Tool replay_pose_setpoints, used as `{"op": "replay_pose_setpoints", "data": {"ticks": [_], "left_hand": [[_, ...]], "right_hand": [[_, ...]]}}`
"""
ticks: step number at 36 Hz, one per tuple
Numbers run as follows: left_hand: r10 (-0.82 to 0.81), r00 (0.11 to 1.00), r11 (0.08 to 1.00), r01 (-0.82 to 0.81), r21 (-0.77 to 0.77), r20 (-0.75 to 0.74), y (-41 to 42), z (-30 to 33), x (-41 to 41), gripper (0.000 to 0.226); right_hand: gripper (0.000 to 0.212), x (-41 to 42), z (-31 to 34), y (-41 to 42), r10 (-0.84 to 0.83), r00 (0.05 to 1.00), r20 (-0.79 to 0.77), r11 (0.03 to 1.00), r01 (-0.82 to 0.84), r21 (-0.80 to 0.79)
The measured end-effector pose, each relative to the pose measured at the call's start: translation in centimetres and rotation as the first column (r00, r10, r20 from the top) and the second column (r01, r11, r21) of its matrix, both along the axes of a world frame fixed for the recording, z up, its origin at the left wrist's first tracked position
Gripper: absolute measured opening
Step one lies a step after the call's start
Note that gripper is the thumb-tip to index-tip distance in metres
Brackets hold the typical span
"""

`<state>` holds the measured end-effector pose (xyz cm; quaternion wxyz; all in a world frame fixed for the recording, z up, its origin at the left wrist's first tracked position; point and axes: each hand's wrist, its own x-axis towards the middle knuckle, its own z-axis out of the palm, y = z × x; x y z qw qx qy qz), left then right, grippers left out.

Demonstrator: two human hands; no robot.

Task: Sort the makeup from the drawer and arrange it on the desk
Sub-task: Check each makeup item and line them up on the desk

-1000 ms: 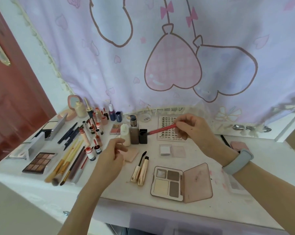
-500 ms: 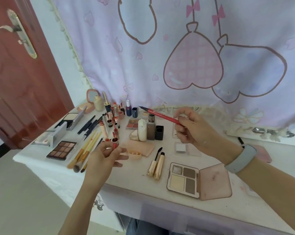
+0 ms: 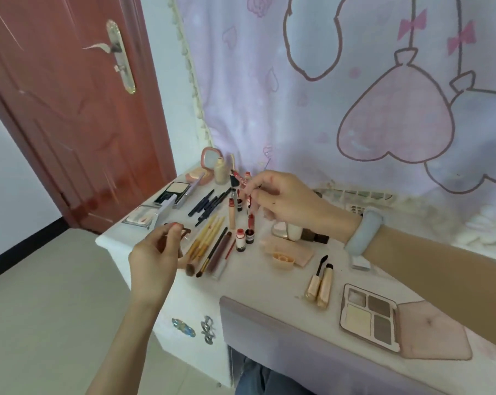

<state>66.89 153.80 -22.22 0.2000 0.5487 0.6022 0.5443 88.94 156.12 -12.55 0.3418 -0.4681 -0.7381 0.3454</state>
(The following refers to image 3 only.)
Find person's right hand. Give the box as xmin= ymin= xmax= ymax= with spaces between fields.
xmin=239 ymin=170 xmax=362 ymax=245

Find person's left hand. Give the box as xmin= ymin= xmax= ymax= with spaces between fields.
xmin=128 ymin=224 xmax=186 ymax=310

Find dark foundation box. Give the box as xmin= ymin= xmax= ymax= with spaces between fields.
xmin=301 ymin=227 xmax=332 ymax=245

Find silver square palette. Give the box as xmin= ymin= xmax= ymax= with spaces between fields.
xmin=122 ymin=196 xmax=178 ymax=231

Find peach foundation tube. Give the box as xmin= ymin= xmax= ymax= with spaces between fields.
xmin=271 ymin=251 xmax=297 ymax=271

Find dark grey palette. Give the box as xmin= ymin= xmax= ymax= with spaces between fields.
xmin=153 ymin=172 xmax=206 ymax=210

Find cream gold tube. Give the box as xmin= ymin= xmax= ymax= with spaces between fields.
xmin=315 ymin=263 xmax=335 ymax=311

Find beige foundation bottle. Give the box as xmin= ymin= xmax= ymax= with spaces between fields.
xmin=213 ymin=157 xmax=229 ymax=186

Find black eyeliner pencil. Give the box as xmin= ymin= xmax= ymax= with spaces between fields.
xmin=195 ymin=188 xmax=233 ymax=227

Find pink cushion compact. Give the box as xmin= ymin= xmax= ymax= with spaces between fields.
xmin=186 ymin=146 xmax=224 ymax=187

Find pink four-pan eyeshadow palette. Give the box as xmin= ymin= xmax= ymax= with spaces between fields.
xmin=339 ymin=283 xmax=474 ymax=362

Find wooden drawer lilac front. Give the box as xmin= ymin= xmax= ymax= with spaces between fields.
xmin=219 ymin=296 xmax=450 ymax=395

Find person's right forearm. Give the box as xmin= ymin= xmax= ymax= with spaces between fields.
xmin=362 ymin=225 xmax=496 ymax=354

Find person's left forearm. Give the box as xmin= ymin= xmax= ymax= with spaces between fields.
xmin=85 ymin=300 xmax=166 ymax=395

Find person's blue jeans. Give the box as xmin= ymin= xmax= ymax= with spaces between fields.
xmin=235 ymin=357 xmax=314 ymax=395

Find blue cabinet sticker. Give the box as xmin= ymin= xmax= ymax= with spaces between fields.
xmin=172 ymin=318 xmax=197 ymax=338

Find white smartwatch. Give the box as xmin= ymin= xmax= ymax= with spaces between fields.
xmin=343 ymin=207 xmax=385 ymax=258

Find white table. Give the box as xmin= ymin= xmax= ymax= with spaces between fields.
xmin=95 ymin=160 xmax=496 ymax=395

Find lilac cartoon cloth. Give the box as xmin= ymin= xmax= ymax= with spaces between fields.
xmin=169 ymin=0 xmax=496 ymax=256

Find brown wooden door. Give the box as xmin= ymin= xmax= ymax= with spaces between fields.
xmin=0 ymin=0 xmax=178 ymax=236

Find metal cabinet handle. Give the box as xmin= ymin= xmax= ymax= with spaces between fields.
xmin=200 ymin=315 xmax=217 ymax=346

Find brass door handle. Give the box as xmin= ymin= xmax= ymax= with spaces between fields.
xmin=82 ymin=19 xmax=136 ymax=95

